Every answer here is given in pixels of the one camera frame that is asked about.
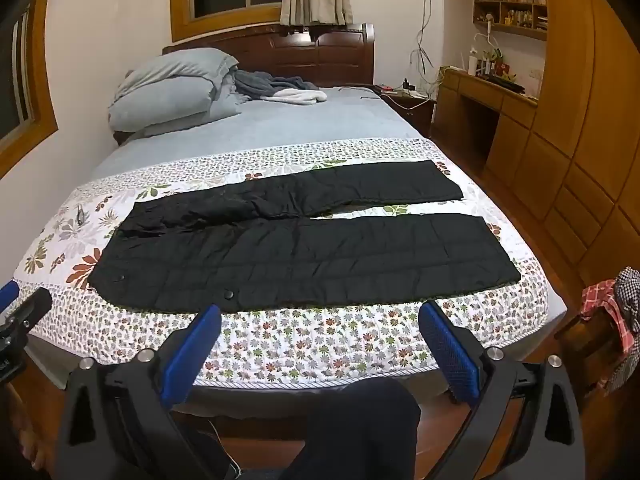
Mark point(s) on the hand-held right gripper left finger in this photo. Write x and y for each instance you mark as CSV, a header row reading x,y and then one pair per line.
x,y
200,340

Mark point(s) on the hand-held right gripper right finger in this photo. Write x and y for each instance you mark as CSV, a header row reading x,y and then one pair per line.
x,y
450,355

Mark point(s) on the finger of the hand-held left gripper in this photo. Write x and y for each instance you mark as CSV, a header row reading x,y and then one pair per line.
x,y
9,294

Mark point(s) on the black fur-trimmed jacket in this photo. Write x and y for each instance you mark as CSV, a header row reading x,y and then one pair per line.
x,y
300,260

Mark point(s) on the person's leg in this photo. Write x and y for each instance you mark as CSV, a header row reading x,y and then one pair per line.
x,y
360,430

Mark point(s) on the person's bare foot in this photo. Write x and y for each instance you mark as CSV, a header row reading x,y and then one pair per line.
x,y
30,440

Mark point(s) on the floral quilt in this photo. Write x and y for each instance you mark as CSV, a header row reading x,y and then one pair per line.
x,y
325,340

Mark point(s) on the wooden chair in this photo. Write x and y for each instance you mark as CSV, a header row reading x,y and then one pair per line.
x,y
585,340

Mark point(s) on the red checked cloth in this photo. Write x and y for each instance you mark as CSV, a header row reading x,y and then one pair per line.
x,y
600,295

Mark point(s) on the red checkered cloth on chair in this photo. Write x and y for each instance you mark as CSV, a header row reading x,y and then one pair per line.
x,y
630,290

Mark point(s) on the wooden framed side window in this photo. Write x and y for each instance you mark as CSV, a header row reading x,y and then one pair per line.
x,y
15,85

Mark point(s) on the light blue pillow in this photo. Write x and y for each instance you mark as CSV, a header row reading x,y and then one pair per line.
x,y
160,110
175,72

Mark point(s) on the light blue bed sheet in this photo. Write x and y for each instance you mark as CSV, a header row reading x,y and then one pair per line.
x,y
300,125

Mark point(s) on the wooden nightstand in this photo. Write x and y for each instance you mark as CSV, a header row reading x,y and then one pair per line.
x,y
415,110

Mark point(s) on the wooden desk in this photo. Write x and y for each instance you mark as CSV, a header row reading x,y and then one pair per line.
x,y
450,100

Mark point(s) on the grey blanket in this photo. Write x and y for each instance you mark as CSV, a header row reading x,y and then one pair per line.
x,y
260,85

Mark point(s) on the white towel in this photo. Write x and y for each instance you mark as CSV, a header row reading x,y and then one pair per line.
x,y
300,96

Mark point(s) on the wooden wardrobe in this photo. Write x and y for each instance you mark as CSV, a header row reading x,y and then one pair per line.
x,y
575,110

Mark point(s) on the black keyboard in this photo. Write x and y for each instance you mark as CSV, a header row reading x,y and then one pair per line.
x,y
505,84

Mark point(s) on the white bottle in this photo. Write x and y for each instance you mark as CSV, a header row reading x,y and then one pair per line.
x,y
473,60

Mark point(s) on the dark wooden headboard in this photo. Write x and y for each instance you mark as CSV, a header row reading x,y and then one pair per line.
x,y
340,55

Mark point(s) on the wooden wall shelf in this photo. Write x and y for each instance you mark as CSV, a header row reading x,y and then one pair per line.
x,y
510,30

